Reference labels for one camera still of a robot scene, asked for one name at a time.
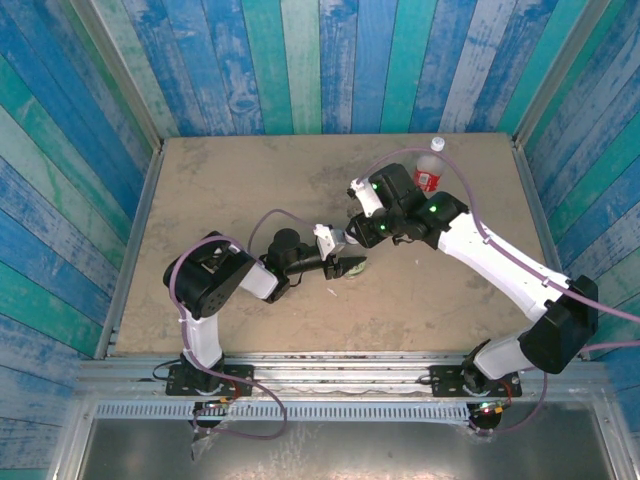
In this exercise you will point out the clear bottle with red label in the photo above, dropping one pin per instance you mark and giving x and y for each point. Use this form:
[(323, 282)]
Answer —
[(427, 175)]

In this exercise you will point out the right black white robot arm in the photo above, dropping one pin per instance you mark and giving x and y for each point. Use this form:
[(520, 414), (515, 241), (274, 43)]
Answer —
[(500, 260)]

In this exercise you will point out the aluminium side rail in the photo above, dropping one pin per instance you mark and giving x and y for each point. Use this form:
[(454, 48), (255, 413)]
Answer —
[(545, 225), (131, 250)]

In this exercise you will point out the aluminium cross rail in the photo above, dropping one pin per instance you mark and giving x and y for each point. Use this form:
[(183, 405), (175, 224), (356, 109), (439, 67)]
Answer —
[(340, 372)]

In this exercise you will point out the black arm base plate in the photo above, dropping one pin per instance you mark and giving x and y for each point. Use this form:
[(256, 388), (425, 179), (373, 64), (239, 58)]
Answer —
[(240, 380), (445, 380)]

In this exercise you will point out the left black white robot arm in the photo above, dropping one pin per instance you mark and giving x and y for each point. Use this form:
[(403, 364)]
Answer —
[(202, 335)]

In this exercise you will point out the aluminium corner post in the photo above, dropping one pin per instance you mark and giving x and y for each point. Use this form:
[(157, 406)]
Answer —
[(562, 75), (117, 75)]

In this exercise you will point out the small circuit board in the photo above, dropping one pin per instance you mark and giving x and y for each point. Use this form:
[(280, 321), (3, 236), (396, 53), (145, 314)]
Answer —
[(215, 405), (490, 406)]

